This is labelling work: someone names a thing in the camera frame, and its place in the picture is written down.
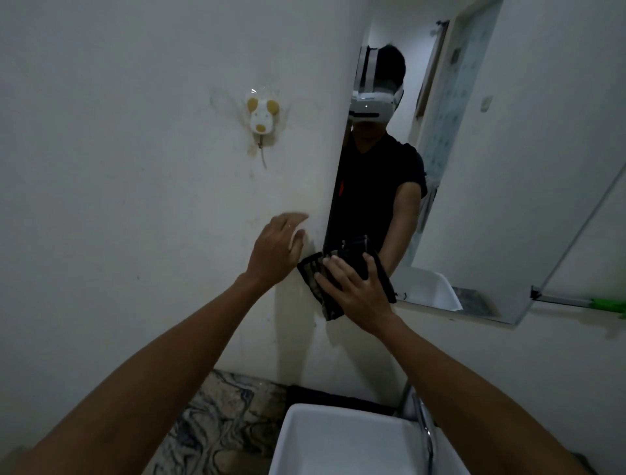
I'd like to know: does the green plastic item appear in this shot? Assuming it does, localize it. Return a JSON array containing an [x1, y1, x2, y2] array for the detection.
[[589, 298, 626, 320]]

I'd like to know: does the chrome faucet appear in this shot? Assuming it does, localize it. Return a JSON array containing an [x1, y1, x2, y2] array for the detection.
[[396, 381, 437, 475]]

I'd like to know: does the person's left hand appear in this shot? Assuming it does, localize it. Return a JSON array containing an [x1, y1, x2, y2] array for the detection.
[[243, 212, 310, 290]]

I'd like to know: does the person's right hand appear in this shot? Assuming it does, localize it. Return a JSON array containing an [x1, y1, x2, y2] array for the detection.
[[314, 253, 399, 338]]

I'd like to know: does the person's right forearm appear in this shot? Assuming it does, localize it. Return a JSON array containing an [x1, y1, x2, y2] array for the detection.
[[374, 315, 595, 475]]

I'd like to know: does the person's left forearm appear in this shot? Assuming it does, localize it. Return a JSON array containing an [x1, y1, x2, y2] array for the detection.
[[10, 274, 275, 475]]

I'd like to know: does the dark patterned cleaning cloth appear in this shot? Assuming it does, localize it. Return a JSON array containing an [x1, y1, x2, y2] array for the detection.
[[297, 236, 398, 322]]

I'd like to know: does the frameless wall mirror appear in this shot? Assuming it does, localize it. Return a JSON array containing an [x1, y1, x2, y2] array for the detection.
[[323, 0, 626, 327]]

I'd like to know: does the white ceramic sink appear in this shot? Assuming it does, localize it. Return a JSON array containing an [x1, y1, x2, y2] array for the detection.
[[268, 403, 471, 475]]

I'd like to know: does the white mouse-shaped wall hook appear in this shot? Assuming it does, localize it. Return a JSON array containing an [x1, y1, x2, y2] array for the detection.
[[243, 87, 290, 170]]

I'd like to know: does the glass wall shelf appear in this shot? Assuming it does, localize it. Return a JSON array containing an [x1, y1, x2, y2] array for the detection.
[[530, 286, 626, 314]]

